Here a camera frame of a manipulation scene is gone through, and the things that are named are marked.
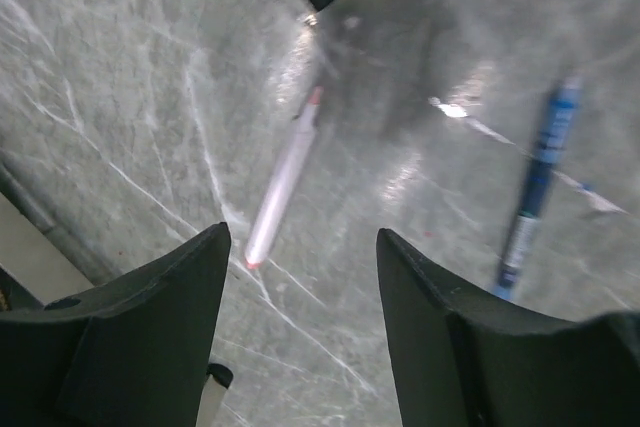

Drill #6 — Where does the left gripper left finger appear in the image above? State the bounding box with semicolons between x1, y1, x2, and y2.
1;223;231;426

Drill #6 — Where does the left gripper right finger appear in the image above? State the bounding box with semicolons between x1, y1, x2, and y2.
376;229;639;426

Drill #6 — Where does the white pen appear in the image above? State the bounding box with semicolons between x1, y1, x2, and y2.
245;86;324;269

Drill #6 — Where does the blue pen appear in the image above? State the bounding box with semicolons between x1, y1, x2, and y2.
492;73;583;301

